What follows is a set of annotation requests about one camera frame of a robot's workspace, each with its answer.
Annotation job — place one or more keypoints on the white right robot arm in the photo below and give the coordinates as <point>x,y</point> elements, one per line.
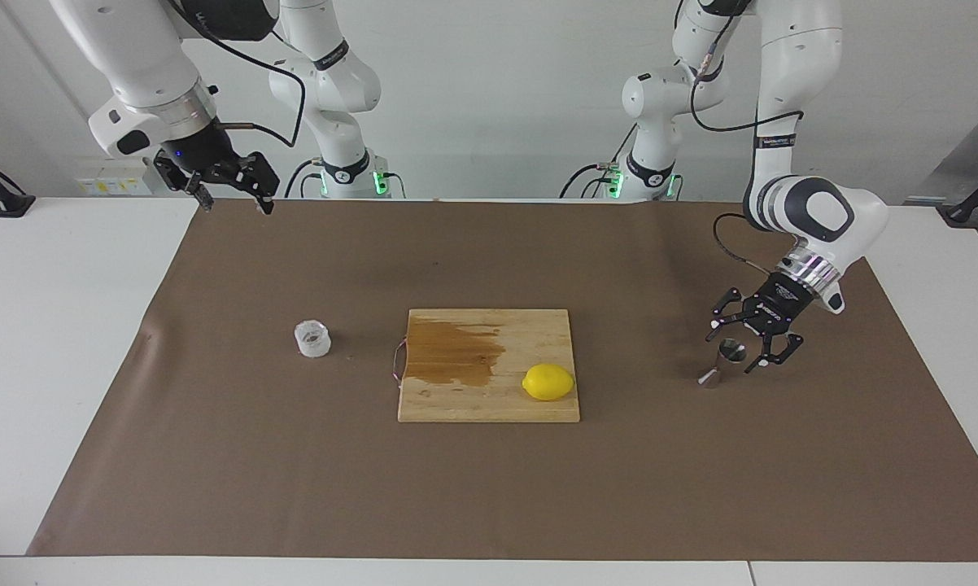
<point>147,65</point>

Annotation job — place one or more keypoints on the wooden cutting board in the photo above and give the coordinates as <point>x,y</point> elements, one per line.
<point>473,403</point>

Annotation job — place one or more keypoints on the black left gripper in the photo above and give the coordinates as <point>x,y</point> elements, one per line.
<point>778,305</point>

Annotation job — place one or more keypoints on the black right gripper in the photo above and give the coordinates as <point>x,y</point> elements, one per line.
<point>204,159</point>

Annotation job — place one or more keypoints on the clear plastic cup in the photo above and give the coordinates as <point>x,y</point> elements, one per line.
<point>312,342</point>

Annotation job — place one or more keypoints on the white wall socket box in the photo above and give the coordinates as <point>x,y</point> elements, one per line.
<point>115,175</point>

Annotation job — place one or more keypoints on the steel double jigger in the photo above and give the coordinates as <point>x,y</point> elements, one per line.
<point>710,378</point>

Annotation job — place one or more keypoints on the yellow lemon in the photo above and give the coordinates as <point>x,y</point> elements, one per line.
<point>548,382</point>

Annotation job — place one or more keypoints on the black clamp stand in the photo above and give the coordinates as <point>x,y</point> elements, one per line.
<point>965,212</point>
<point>9,203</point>

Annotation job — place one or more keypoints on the brown table mat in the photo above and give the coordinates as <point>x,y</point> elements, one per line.
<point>294,488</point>

